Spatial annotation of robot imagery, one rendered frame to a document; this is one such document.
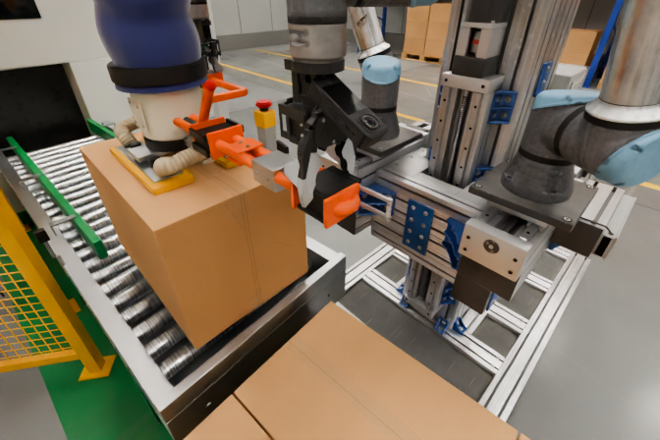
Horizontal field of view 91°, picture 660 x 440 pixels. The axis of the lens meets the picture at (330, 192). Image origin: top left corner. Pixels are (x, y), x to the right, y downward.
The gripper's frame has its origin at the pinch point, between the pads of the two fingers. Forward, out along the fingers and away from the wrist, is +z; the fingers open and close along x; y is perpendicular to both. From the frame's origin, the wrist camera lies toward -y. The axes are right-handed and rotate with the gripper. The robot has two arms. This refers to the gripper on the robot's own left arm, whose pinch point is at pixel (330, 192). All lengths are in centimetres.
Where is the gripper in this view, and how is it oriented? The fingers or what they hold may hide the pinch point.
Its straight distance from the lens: 52.8
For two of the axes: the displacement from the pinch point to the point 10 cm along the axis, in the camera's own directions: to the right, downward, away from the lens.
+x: -7.0, 3.7, -6.0
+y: -7.1, -3.6, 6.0
